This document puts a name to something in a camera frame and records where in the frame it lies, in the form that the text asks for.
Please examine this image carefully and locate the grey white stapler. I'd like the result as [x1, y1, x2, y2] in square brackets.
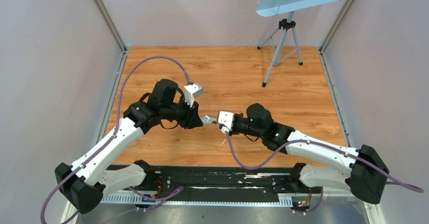
[200, 115, 218, 124]

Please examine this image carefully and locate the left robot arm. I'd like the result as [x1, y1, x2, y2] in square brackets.
[55, 79, 203, 214]

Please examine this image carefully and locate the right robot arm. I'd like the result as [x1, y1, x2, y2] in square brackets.
[219, 103, 390, 204]

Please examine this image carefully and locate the silver tripod stand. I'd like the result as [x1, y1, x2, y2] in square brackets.
[257, 11, 304, 87]

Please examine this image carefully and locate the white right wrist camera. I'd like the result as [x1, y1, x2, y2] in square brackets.
[217, 111, 234, 134]

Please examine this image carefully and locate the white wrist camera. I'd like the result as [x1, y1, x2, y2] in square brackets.
[217, 111, 234, 134]
[183, 83, 203, 107]

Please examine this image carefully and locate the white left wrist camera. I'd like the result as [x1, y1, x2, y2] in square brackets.
[183, 83, 203, 107]

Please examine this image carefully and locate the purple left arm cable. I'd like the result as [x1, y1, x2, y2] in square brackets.
[40, 55, 193, 224]

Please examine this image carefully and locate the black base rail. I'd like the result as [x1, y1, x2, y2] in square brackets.
[102, 165, 321, 211]

